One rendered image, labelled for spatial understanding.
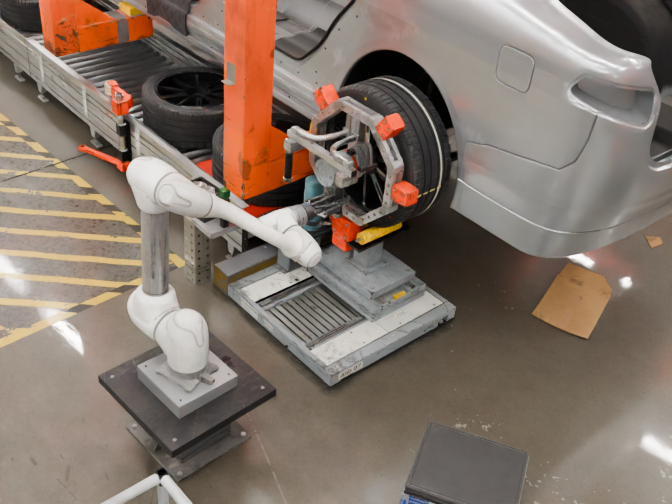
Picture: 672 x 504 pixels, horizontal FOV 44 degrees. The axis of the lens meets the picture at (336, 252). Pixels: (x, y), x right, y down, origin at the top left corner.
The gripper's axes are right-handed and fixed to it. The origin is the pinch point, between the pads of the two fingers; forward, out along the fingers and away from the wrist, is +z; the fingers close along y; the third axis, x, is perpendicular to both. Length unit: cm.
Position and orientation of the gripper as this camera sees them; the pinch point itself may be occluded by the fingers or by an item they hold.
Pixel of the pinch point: (339, 199)
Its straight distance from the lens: 349.7
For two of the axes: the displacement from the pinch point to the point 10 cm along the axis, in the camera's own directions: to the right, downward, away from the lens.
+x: 0.9, -8.1, -5.9
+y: 6.5, 4.9, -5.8
